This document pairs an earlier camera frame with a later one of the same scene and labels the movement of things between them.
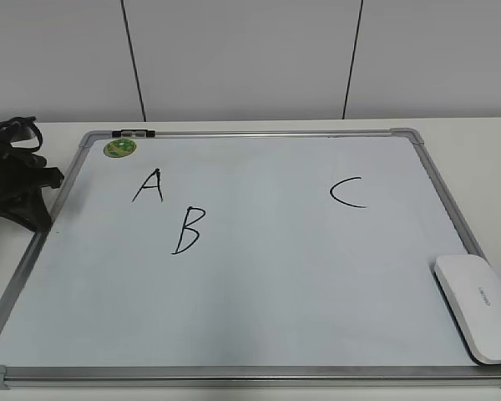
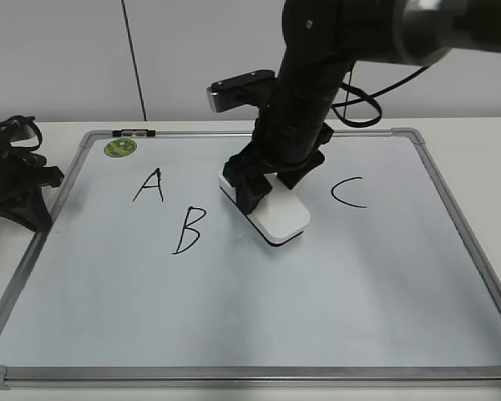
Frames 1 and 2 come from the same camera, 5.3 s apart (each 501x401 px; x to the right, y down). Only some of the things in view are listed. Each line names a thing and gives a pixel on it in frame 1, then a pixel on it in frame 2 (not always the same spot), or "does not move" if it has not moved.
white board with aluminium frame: [241, 259] does not move
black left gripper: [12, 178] does not move
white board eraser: [483, 306] to [280, 216]
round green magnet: [119, 148] does not move
